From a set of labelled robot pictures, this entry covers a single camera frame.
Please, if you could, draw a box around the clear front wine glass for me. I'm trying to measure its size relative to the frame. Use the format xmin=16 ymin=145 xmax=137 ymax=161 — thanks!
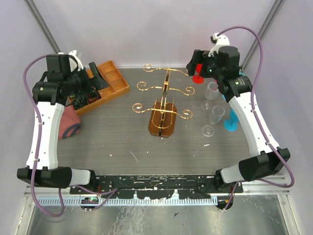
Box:
xmin=201 ymin=105 xmax=225 ymax=137

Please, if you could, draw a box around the clear wine glass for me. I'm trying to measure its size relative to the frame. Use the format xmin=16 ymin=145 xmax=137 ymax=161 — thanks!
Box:
xmin=201 ymin=82 xmax=219 ymax=111
xmin=201 ymin=105 xmax=225 ymax=137

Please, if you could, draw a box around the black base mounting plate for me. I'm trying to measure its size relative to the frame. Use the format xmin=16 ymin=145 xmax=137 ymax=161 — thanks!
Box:
xmin=85 ymin=175 xmax=234 ymax=200

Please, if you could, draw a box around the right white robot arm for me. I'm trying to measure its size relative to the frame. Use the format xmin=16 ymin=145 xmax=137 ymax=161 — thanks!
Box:
xmin=186 ymin=46 xmax=291 ymax=193

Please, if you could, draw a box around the black coiled item beside tray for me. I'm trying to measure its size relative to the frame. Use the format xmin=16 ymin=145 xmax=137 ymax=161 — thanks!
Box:
xmin=69 ymin=94 xmax=88 ymax=110

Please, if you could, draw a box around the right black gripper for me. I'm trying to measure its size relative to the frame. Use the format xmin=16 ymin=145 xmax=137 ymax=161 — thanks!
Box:
xmin=185 ymin=49 xmax=223 ymax=82

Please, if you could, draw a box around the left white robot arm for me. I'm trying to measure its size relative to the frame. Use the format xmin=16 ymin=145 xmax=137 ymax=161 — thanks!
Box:
xmin=17 ymin=50 xmax=109 ymax=194

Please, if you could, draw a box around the wooden compartment tray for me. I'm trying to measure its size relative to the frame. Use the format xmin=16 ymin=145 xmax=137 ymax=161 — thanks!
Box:
xmin=75 ymin=60 xmax=130 ymax=116

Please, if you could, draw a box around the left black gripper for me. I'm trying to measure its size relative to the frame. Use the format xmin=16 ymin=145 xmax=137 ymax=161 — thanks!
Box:
xmin=65 ymin=62 xmax=109 ymax=97

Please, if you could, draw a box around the gold wire wine glass rack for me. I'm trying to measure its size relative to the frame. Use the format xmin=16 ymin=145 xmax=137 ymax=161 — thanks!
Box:
xmin=132 ymin=64 xmax=195 ymax=138

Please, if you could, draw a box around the black coiled item on tray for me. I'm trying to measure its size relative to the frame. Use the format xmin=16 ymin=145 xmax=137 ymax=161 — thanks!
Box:
xmin=86 ymin=91 xmax=101 ymax=104

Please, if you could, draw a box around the red plastic wine glass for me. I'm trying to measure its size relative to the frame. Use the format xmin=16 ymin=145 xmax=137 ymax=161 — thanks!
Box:
xmin=192 ymin=64 xmax=204 ymax=84

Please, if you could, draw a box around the light blue plastic wine glass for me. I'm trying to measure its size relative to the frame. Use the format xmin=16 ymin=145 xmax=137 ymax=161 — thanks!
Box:
xmin=222 ymin=71 xmax=245 ymax=100

